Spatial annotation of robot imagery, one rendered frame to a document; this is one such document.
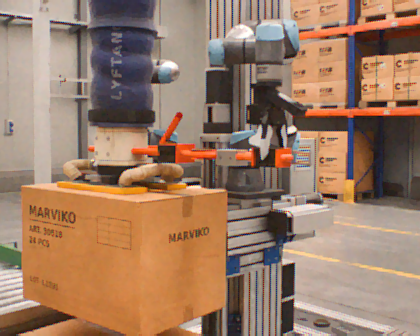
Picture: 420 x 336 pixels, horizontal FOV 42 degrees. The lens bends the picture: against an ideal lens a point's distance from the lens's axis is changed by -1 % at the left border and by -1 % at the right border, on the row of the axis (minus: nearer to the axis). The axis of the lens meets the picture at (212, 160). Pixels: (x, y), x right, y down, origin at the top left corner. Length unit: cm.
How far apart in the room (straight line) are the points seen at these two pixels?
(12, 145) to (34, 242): 976
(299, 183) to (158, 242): 107
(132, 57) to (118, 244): 60
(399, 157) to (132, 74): 907
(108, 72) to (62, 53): 1048
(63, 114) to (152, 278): 1068
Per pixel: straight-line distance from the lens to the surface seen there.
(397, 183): 1065
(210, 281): 182
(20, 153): 1177
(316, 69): 1004
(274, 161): 146
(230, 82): 235
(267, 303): 254
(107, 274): 169
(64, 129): 1219
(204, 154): 160
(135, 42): 181
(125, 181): 171
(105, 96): 179
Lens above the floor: 128
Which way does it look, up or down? 3 degrees down
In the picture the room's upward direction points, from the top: straight up
